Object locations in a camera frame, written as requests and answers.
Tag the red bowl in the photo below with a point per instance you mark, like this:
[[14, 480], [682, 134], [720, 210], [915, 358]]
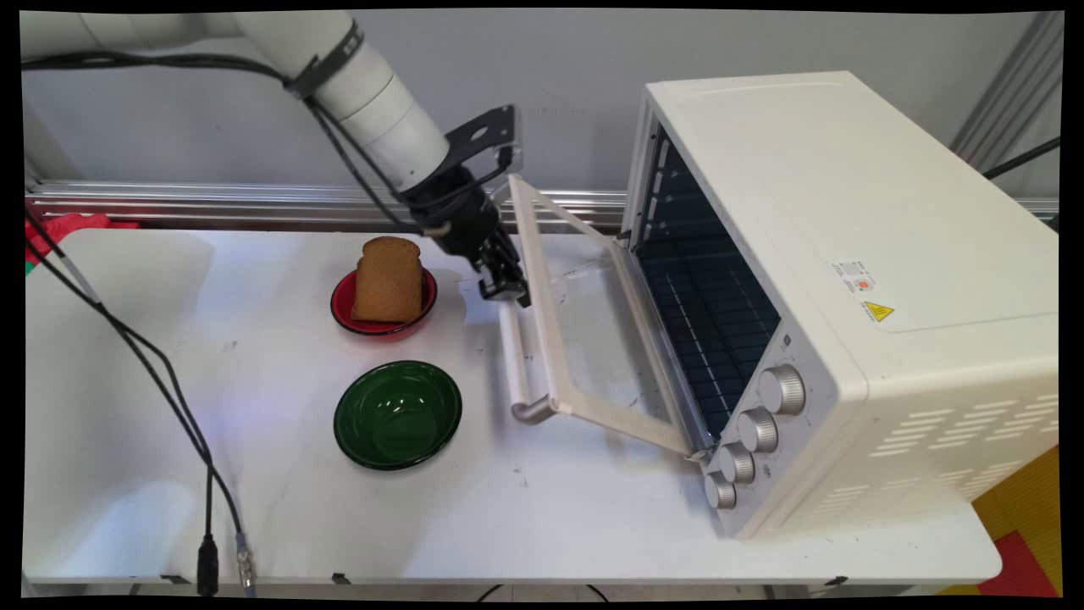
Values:
[[345, 307]]

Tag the yellow warning sticker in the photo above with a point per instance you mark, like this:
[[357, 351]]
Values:
[[879, 311]]

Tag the white label sticker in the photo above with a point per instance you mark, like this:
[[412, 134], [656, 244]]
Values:
[[854, 277]]

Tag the white toaster oven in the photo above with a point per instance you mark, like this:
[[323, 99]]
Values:
[[889, 254]]

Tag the yellow floor mat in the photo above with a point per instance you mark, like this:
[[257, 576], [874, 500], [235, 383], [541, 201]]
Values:
[[1020, 500]]

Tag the red floor mat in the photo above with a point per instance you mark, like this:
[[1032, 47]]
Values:
[[1029, 568]]

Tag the red cloth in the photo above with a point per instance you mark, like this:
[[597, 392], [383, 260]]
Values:
[[68, 227]]

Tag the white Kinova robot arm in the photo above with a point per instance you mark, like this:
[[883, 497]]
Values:
[[356, 76]]

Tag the brown bread slice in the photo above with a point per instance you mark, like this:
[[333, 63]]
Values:
[[388, 284]]

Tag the slanted aluminium profile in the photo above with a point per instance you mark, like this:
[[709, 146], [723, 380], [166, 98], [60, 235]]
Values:
[[1012, 89]]

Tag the large silver oven knob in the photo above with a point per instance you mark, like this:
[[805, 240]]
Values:
[[782, 390]]

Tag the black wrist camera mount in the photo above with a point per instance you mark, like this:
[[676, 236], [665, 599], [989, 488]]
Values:
[[487, 131]]

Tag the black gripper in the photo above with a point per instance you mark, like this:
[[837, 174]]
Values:
[[457, 216]]

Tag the aluminium rail along wall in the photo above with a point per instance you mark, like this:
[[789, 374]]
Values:
[[212, 203]]

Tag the green bowl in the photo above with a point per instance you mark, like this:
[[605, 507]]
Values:
[[398, 415]]

